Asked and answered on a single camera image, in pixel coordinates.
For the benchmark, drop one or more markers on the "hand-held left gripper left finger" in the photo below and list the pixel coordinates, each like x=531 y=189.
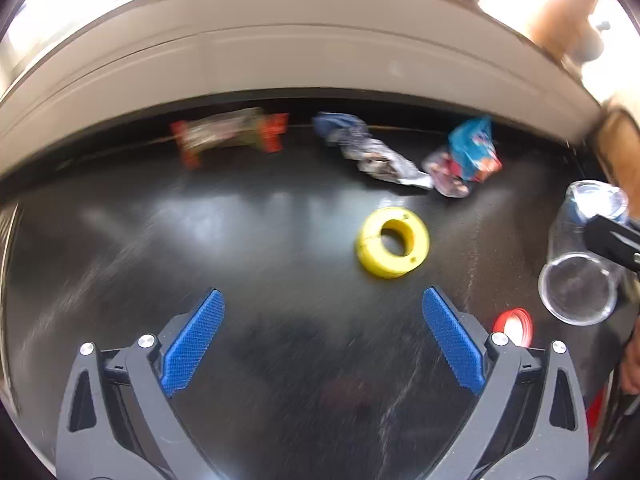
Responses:
x=192 y=342

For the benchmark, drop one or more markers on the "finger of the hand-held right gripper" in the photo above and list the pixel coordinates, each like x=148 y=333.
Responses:
x=612 y=242

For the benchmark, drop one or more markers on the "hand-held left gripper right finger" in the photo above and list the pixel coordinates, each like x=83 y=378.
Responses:
x=452 y=340

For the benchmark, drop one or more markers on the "clear plastic cup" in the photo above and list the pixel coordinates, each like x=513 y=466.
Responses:
x=570 y=240

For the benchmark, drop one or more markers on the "red plastic bin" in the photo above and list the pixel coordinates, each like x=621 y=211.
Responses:
x=595 y=410

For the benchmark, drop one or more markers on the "person's right forearm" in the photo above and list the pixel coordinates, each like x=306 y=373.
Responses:
x=629 y=370

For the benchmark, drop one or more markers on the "red round lid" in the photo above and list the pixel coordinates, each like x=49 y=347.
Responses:
x=522 y=321

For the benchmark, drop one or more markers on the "large wooden cutting board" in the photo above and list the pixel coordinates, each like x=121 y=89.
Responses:
x=625 y=150

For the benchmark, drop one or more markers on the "blue orange snack wrapper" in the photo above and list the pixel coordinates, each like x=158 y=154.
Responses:
x=470 y=150

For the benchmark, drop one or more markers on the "white mortar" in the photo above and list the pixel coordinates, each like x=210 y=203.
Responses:
x=595 y=47

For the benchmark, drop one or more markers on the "crumpled blue grey wrapper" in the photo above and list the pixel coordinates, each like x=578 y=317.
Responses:
x=372 y=155

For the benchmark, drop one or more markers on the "brown orange snack wrapper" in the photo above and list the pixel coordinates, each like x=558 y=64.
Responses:
x=225 y=132

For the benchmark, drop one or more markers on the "wooden utensil holder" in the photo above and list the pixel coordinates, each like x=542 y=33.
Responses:
x=560 y=15

